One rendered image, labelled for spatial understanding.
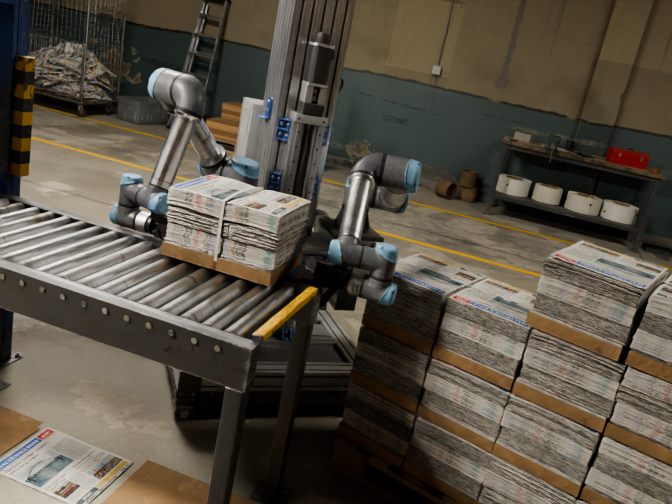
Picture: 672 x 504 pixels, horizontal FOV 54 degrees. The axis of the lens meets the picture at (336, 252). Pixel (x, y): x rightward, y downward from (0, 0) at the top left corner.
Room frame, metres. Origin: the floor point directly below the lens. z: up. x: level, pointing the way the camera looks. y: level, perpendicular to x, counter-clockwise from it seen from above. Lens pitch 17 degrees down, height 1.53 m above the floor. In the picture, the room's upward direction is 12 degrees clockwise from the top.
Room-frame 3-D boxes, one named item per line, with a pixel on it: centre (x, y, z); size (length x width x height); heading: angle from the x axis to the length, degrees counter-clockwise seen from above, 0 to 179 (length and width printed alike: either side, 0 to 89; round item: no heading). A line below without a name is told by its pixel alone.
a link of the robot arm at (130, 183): (2.23, 0.74, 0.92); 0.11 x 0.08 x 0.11; 57
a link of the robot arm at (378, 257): (2.01, -0.14, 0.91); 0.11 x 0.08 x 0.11; 89
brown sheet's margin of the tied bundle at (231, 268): (2.02, 0.22, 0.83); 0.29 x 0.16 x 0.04; 166
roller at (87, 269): (1.86, 0.68, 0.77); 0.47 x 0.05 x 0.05; 166
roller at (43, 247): (1.91, 0.86, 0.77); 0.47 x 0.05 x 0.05; 166
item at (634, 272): (2.00, -0.85, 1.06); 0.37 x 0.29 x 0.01; 147
